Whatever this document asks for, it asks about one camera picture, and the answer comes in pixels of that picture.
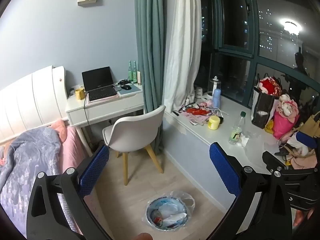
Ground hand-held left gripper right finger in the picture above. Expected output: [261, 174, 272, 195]
[207, 142, 293, 240]

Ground white sheer curtain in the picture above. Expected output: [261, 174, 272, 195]
[164, 0, 202, 113]

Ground tan bag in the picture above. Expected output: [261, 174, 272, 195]
[299, 112, 320, 138]

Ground cloth bag with pink straps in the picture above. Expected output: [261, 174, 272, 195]
[275, 132, 318, 171]

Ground light blue desk pad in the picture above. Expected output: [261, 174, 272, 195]
[117, 83, 143, 98]

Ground glass kettle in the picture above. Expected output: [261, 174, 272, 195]
[207, 76, 224, 98]

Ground pink plastic bag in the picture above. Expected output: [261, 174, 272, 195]
[272, 105, 300, 141]

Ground yellow jar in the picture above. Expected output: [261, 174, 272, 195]
[208, 116, 220, 131]

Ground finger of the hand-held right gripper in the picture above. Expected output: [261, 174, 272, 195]
[262, 151, 288, 172]
[296, 131, 320, 153]

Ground round bin with plastic liner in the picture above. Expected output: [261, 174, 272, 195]
[142, 191, 195, 230]

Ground light blue thermos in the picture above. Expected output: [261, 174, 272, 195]
[212, 89, 222, 109]

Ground white chair wooden legs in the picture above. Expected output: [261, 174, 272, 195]
[102, 105, 167, 186]

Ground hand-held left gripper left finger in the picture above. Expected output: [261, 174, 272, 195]
[26, 144, 113, 240]

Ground red cloth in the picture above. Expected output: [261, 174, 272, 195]
[259, 76, 283, 97]

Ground black shopping bag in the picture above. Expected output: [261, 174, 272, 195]
[251, 86, 277, 130]

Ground white desk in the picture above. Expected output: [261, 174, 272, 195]
[65, 82, 145, 155]

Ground black laptop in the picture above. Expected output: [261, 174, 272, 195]
[82, 66, 118, 102]

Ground crumpled white tissue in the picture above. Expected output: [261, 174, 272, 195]
[237, 135, 250, 147]

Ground cream and pink cloth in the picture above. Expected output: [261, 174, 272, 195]
[277, 94, 299, 123]

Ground clear plastic bottle green cap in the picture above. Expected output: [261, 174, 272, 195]
[229, 111, 247, 146]

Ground red packet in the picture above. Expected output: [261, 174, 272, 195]
[186, 107, 208, 116]

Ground white padded headboard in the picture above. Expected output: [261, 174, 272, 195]
[0, 65, 68, 146]

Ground pink bed sheet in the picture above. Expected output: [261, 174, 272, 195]
[49, 119, 100, 230]

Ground green curtain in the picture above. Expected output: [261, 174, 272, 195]
[134, 0, 173, 155]

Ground white cable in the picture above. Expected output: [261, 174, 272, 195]
[205, 106, 229, 117]

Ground grey patterned blanket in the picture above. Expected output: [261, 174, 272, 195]
[0, 126, 75, 238]

